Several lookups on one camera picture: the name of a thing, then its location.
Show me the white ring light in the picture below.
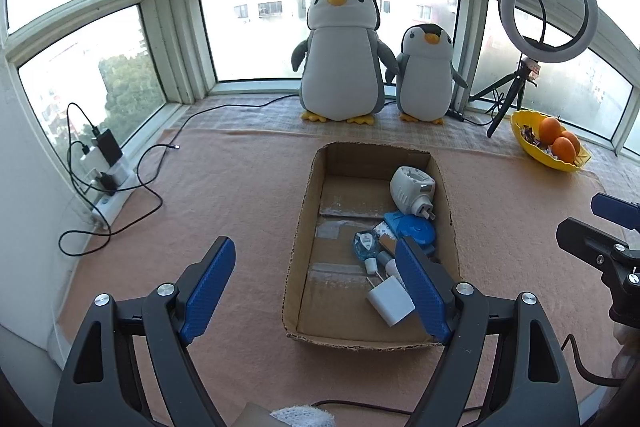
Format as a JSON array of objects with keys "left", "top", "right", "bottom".
[{"left": 498, "top": 0, "right": 599, "bottom": 64}]

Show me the grey cloth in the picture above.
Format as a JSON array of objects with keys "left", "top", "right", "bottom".
[{"left": 165, "top": 94, "right": 640, "bottom": 188}]

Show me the blue round tape measure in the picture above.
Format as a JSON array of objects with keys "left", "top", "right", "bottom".
[{"left": 395, "top": 214, "right": 437, "bottom": 255}]

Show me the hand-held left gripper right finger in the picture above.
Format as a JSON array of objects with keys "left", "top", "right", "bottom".
[{"left": 394, "top": 237, "right": 581, "bottom": 427}]

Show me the large penguin plush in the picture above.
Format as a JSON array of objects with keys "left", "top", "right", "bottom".
[{"left": 291, "top": 0, "right": 401, "bottom": 125}]

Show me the small black plug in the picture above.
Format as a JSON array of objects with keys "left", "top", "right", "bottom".
[{"left": 95, "top": 171, "right": 118, "bottom": 195}]

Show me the white power strip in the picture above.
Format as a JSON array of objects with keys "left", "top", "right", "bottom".
[{"left": 80, "top": 157, "right": 133, "bottom": 214}]

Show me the blue liquid bottle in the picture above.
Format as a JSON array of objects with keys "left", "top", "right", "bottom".
[{"left": 353, "top": 229, "right": 381, "bottom": 275}]

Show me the white fuzzy cloth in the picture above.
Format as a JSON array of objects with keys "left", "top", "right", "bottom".
[{"left": 270, "top": 403, "right": 337, "bottom": 427}]

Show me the patterned white lighter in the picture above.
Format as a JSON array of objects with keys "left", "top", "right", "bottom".
[{"left": 374, "top": 227, "right": 401, "bottom": 258}]

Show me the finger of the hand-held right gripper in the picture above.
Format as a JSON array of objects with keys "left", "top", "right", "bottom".
[
  {"left": 590, "top": 193, "right": 640, "bottom": 228},
  {"left": 556, "top": 217, "right": 640, "bottom": 303}
]

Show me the white window frame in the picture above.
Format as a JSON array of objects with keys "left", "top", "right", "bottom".
[{"left": 0, "top": 0, "right": 640, "bottom": 158}]

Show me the black ring light cable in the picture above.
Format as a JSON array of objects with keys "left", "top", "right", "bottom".
[{"left": 462, "top": 87, "right": 506, "bottom": 128}]

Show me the yellow leaf-shaped tray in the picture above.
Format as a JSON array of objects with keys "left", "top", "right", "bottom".
[{"left": 510, "top": 109, "right": 593, "bottom": 172}]

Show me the black tripod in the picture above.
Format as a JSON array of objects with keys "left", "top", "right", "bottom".
[{"left": 469, "top": 57, "right": 543, "bottom": 138}]

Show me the white charger plug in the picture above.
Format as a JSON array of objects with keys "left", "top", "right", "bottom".
[{"left": 366, "top": 271, "right": 417, "bottom": 328}]

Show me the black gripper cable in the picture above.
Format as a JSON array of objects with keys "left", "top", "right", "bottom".
[{"left": 561, "top": 334, "right": 618, "bottom": 389}]

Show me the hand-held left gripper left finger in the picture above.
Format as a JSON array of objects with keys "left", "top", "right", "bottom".
[{"left": 52, "top": 236, "right": 237, "bottom": 427}]

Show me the orange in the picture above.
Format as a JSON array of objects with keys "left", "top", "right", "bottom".
[
  {"left": 552, "top": 138, "right": 577, "bottom": 162},
  {"left": 539, "top": 117, "right": 563, "bottom": 145},
  {"left": 560, "top": 130, "right": 582, "bottom": 155}
]

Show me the white plug-in device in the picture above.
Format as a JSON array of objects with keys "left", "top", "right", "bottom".
[{"left": 389, "top": 165, "right": 437, "bottom": 222}]

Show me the small penguin plush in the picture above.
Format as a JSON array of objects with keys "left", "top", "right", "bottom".
[{"left": 384, "top": 24, "right": 469, "bottom": 125}]

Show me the cardboard box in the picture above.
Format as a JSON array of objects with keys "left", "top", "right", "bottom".
[{"left": 281, "top": 142, "right": 462, "bottom": 352}]

